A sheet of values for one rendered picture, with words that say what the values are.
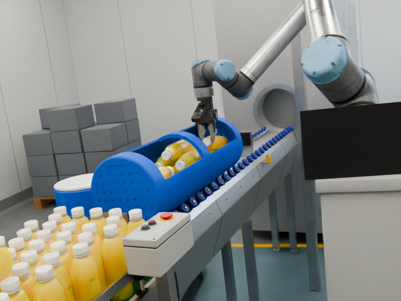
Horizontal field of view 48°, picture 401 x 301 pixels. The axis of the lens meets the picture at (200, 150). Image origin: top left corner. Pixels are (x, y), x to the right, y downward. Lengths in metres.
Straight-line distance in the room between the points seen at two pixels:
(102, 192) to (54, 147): 3.94
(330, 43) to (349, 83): 0.14
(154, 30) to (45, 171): 2.74
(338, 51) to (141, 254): 0.87
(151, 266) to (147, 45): 6.06
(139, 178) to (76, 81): 6.19
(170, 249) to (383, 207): 0.70
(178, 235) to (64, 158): 4.37
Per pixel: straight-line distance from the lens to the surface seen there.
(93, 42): 7.47
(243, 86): 2.02
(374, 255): 1.58
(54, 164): 5.61
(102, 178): 1.62
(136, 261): 1.18
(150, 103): 7.11
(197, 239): 1.81
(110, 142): 5.16
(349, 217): 1.53
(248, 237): 2.55
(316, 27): 1.68
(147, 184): 1.52
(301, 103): 2.72
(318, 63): 1.52
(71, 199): 2.08
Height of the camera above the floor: 1.51
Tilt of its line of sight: 11 degrees down
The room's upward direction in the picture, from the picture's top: 7 degrees counter-clockwise
